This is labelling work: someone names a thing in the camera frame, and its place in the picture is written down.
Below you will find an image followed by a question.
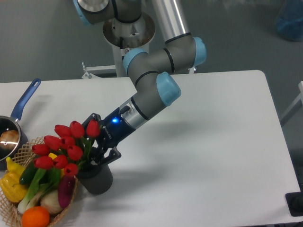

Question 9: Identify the blue plastic bag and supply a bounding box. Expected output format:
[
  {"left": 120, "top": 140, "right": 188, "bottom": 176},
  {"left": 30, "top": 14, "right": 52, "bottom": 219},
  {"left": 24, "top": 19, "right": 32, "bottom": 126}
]
[{"left": 275, "top": 0, "right": 303, "bottom": 42}]

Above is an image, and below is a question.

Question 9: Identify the orange fruit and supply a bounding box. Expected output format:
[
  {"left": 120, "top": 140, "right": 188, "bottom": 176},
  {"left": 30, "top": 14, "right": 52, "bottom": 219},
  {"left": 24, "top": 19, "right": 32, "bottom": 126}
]
[{"left": 21, "top": 206, "right": 50, "bottom": 227}]

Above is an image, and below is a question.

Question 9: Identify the green bok choy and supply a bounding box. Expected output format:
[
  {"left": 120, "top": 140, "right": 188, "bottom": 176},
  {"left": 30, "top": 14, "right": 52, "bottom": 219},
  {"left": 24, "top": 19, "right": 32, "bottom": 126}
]
[{"left": 18, "top": 168, "right": 61, "bottom": 214}]

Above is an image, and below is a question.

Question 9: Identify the bread roll in pan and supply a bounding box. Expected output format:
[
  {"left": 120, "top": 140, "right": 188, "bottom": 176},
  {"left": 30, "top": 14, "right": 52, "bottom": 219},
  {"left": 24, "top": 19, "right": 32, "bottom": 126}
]
[{"left": 0, "top": 130, "right": 19, "bottom": 151}]

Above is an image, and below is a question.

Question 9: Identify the yellow bell pepper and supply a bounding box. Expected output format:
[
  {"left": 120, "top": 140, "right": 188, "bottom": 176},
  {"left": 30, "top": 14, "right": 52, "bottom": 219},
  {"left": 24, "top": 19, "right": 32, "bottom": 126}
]
[{"left": 0, "top": 157, "right": 28, "bottom": 203}]

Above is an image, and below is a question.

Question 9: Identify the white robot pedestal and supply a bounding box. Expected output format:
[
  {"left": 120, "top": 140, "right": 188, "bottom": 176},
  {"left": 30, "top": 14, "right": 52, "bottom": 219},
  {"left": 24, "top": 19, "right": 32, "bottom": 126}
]
[{"left": 81, "top": 12, "right": 197, "bottom": 79}]

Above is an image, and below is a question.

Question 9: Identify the white furniture frame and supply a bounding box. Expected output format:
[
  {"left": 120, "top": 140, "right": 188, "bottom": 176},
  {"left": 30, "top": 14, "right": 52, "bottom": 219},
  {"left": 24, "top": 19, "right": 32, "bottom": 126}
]
[{"left": 280, "top": 81, "right": 303, "bottom": 127}]

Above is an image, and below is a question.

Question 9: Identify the blue handled saucepan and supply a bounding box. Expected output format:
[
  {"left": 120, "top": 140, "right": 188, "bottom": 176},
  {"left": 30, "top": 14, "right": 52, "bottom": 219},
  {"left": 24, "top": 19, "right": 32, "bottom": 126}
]
[{"left": 0, "top": 79, "right": 41, "bottom": 171}]

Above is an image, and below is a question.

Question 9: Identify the red tulip bouquet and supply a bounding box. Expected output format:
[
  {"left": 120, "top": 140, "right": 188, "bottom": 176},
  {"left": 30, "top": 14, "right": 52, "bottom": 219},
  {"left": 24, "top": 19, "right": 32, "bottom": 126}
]
[{"left": 32, "top": 120, "right": 100, "bottom": 176}]

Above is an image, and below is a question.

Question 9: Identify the purple eggplant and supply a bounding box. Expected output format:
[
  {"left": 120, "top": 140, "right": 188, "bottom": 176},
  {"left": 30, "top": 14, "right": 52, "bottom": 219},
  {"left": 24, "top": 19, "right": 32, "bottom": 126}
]
[{"left": 58, "top": 175, "right": 75, "bottom": 209}]

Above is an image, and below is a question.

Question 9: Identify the beige onion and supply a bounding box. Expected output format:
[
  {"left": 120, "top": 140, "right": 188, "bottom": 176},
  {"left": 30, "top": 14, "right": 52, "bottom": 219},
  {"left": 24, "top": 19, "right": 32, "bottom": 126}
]
[{"left": 40, "top": 190, "right": 63, "bottom": 215}]

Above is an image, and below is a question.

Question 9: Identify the green cucumber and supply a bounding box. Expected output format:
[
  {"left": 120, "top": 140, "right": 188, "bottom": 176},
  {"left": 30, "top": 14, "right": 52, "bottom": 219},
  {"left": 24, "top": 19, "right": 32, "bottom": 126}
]
[{"left": 19, "top": 162, "right": 37, "bottom": 185}]

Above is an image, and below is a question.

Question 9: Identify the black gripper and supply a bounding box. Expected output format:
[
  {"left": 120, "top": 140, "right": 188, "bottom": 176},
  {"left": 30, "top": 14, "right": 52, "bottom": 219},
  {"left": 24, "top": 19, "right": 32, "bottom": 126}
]
[{"left": 82, "top": 107, "right": 135, "bottom": 166}]

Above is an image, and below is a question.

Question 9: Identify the dark grey ribbed vase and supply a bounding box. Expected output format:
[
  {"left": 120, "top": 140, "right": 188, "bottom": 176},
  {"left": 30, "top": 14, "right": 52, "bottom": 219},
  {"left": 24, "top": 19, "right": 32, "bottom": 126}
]
[{"left": 76, "top": 155, "right": 113, "bottom": 195}]

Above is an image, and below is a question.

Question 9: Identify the yellow fruit piece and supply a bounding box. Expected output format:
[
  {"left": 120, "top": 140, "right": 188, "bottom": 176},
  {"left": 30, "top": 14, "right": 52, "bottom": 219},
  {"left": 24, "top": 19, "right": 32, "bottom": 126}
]
[{"left": 48, "top": 153, "right": 57, "bottom": 159}]

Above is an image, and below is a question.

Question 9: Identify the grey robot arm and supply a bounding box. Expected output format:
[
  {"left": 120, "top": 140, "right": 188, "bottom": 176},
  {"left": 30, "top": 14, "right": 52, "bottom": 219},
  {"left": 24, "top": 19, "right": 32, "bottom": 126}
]
[{"left": 92, "top": 0, "right": 206, "bottom": 165}]

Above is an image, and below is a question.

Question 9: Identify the black device at edge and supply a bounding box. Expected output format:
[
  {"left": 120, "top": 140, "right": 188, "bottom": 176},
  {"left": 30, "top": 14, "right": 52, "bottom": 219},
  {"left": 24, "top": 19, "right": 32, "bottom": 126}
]
[{"left": 285, "top": 192, "right": 303, "bottom": 217}]

